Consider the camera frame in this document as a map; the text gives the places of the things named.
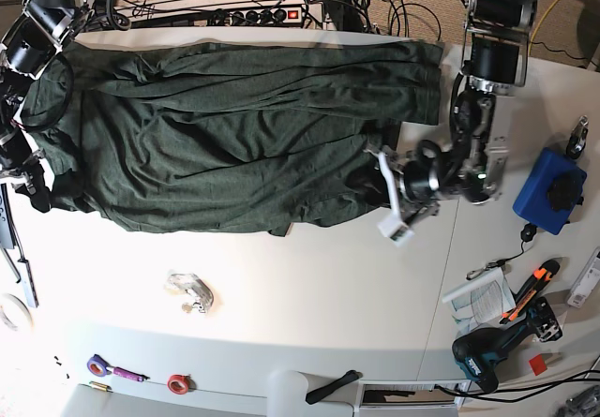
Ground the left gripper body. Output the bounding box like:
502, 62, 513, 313
365, 143, 443, 246

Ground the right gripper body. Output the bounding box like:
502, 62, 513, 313
1, 127, 47, 192

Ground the dark green t-shirt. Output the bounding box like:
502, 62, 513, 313
22, 41, 443, 236

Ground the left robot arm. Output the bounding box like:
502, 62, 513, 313
364, 0, 538, 246

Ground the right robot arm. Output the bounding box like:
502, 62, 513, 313
1, 0, 130, 213

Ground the silver carabiner clip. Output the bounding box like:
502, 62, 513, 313
466, 259, 507, 281

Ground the white tape roll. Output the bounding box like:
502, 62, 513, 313
1, 293, 34, 334

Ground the white paper manual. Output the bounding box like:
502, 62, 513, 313
442, 267, 516, 335

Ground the blue plastic box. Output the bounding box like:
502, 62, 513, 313
512, 148, 587, 235

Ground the orange black utility knife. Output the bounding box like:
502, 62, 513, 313
499, 259, 561, 325

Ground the metal clamp tool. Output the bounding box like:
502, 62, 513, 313
565, 115, 589, 160

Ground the purple tape roll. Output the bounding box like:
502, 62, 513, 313
86, 354, 111, 378

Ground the black power strip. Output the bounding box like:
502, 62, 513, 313
206, 7, 304, 27

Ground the brass small cylinder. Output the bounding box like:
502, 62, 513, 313
88, 381, 112, 393

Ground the red square sticker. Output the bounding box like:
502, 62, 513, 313
529, 354, 548, 376

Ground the red tape roll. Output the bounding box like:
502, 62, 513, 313
167, 374, 190, 395

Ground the black cordless drill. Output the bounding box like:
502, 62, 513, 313
452, 296, 563, 394

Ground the black strap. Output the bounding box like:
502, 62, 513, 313
305, 369, 361, 405

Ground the yellow cable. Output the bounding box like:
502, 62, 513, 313
529, 0, 576, 57

